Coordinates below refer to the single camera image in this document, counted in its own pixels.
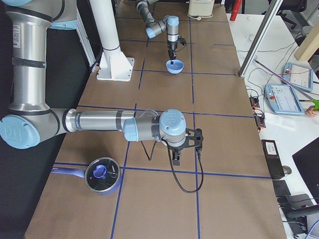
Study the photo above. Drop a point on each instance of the red cylinder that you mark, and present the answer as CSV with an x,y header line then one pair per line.
x,y
235,9

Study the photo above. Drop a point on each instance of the blue bowl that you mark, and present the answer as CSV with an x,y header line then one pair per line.
x,y
174,66

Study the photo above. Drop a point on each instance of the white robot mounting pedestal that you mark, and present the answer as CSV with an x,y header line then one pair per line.
x,y
114,65

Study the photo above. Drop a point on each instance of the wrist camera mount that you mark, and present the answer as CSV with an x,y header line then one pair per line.
x,y
194,138

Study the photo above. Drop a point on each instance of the beige appliance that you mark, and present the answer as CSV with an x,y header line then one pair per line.
x,y
200,8

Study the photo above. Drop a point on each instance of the near teach pendant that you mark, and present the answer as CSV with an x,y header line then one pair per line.
x,y
282,99

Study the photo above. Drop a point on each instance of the blue saucepan with glass lid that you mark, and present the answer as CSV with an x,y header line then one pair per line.
x,y
102,176

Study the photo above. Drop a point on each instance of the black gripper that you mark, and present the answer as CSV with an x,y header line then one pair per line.
x,y
176,150
172,46

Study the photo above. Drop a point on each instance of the teach pendant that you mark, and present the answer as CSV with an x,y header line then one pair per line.
x,y
300,76
282,99

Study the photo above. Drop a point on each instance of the far teach pendant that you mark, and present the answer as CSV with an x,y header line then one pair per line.
x,y
300,76

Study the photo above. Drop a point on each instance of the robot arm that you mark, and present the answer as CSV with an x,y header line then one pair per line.
x,y
169,23
69,85

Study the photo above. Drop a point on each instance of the black box with label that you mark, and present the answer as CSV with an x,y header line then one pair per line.
x,y
272,158

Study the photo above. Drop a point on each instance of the aluminium frame post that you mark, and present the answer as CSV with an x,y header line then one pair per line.
x,y
265,24

